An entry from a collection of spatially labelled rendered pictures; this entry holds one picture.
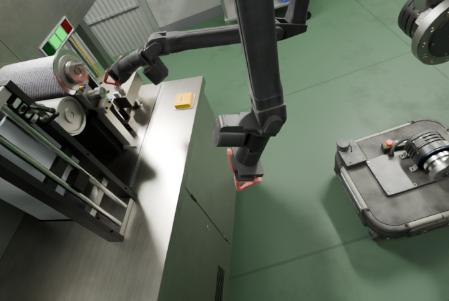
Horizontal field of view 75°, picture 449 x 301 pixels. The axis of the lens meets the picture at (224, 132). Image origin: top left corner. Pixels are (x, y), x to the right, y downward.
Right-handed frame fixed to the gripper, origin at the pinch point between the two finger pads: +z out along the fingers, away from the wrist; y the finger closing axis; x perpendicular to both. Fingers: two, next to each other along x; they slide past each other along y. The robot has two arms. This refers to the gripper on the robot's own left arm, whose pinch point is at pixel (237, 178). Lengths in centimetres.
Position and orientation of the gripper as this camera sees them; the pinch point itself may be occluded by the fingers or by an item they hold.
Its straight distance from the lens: 78.4
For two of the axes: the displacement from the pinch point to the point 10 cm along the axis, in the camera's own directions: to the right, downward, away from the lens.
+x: 9.5, 0.2, 3.0
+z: -2.3, 6.9, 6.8
